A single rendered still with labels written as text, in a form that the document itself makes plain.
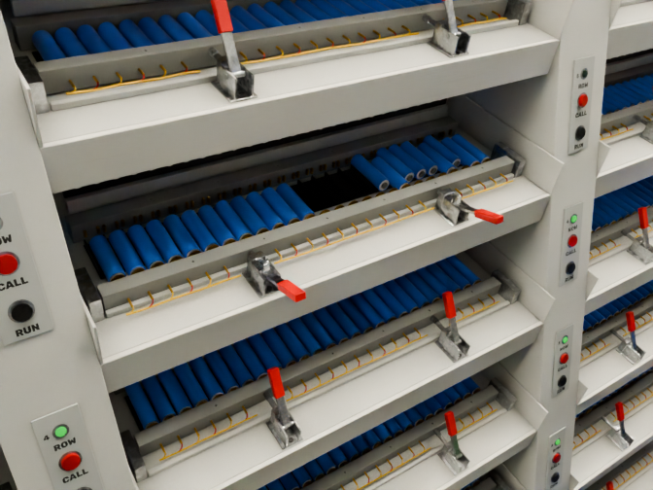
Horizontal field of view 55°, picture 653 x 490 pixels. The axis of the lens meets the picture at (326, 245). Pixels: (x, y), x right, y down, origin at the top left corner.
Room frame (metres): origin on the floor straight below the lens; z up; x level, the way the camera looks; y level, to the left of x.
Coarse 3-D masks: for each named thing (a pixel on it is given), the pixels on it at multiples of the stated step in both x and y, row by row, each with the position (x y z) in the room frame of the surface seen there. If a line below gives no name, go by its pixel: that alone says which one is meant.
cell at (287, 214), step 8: (264, 192) 0.72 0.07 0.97; (272, 192) 0.72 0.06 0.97; (272, 200) 0.71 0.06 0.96; (280, 200) 0.70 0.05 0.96; (272, 208) 0.70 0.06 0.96; (280, 208) 0.69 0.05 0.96; (288, 208) 0.69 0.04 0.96; (280, 216) 0.69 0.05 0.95; (288, 216) 0.68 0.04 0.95; (296, 216) 0.68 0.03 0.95; (288, 224) 0.68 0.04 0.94
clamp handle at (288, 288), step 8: (264, 264) 0.58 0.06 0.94; (264, 272) 0.58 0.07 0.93; (272, 272) 0.58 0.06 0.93; (272, 280) 0.57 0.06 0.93; (280, 280) 0.56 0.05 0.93; (288, 280) 0.56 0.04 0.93; (280, 288) 0.55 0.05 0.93; (288, 288) 0.54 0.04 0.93; (296, 288) 0.54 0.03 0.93; (288, 296) 0.54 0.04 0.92; (296, 296) 0.53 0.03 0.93; (304, 296) 0.53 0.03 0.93
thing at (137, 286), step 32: (512, 160) 0.82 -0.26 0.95; (416, 192) 0.73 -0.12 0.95; (320, 224) 0.66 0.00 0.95; (352, 224) 0.68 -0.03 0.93; (192, 256) 0.60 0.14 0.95; (224, 256) 0.60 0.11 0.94; (96, 288) 0.55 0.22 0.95; (128, 288) 0.55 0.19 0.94; (160, 288) 0.57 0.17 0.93; (192, 288) 0.57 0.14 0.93
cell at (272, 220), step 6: (252, 192) 0.71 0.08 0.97; (246, 198) 0.71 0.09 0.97; (252, 198) 0.71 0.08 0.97; (258, 198) 0.70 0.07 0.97; (252, 204) 0.70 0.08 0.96; (258, 204) 0.69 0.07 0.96; (264, 204) 0.69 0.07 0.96; (258, 210) 0.69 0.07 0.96; (264, 210) 0.68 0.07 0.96; (270, 210) 0.68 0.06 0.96; (258, 216) 0.69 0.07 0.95; (264, 216) 0.68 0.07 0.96; (270, 216) 0.67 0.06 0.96; (276, 216) 0.68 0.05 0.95; (264, 222) 0.68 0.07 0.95; (270, 222) 0.67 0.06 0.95; (276, 222) 0.67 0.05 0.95; (282, 222) 0.67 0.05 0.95; (270, 228) 0.66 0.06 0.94
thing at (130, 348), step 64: (384, 128) 0.86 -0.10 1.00; (512, 128) 0.85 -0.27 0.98; (128, 192) 0.68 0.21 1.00; (512, 192) 0.79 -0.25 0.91; (320, 256) 0.64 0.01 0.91; (384, 256) 0.65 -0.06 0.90; (448, 256) 0.72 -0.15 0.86; (128, 320) 0.54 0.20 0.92; (192, 320) 0.54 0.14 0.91; (256, 320) 0.57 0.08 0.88; (128, 384) 0.51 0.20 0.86
